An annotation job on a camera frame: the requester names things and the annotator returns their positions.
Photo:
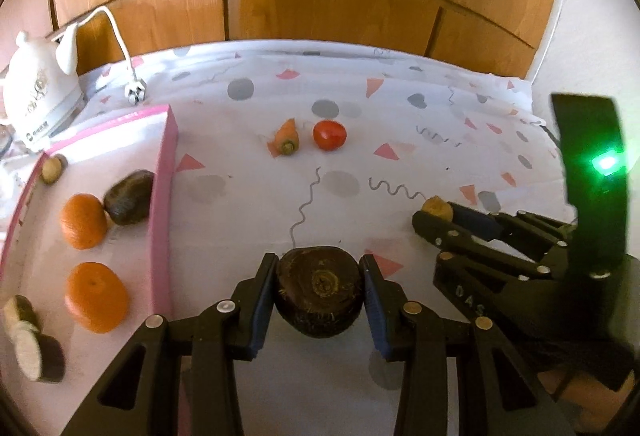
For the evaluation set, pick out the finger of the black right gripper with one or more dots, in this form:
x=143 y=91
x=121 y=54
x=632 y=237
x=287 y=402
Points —
x=499 y=242
x=523 y=230

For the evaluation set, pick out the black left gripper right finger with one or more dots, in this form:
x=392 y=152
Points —
x=459 y=378

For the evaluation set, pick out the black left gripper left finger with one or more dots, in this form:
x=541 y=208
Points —
x=182 y=370

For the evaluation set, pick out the small tan potato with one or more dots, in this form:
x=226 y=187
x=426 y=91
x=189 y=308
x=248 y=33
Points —
x=438 y=207
x=52 y=169

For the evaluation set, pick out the orange fruit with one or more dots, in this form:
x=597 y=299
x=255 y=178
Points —
x=83 y=221
x=96 y=298

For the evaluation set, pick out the round dark beet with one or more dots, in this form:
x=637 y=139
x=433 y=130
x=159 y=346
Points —
x=320 y=290

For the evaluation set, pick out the half cut dark vegetable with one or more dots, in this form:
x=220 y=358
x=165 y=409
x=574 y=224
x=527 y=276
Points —
x=19 y=313

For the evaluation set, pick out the dark oval avocado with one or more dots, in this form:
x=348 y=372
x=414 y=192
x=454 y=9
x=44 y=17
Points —
x=128 y=202

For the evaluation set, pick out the person right hand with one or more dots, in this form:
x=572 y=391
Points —
x=588 y=404

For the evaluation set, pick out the red tomato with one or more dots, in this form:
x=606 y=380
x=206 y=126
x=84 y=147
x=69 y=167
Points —
x=329 y=135

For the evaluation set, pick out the small orange carrot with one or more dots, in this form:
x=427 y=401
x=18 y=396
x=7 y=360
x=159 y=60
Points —
x=286 y=140

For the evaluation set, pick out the patterned white tablecloth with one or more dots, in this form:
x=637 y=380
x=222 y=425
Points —
x=415 y=129

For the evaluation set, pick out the white ceramic electric kettle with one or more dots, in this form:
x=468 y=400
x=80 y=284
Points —
x=41 y=90

